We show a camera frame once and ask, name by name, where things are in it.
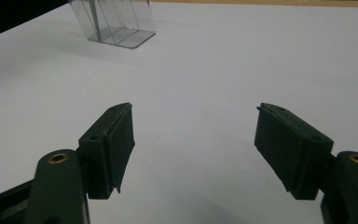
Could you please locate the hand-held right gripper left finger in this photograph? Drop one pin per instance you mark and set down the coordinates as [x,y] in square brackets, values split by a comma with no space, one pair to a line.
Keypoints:
[104,155]

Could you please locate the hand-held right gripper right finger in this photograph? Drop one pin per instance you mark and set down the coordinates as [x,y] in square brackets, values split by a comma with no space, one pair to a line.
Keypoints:
[292,152]

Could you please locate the clear acrylic pen holder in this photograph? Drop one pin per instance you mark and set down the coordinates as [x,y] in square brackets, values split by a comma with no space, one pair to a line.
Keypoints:
[118,23]

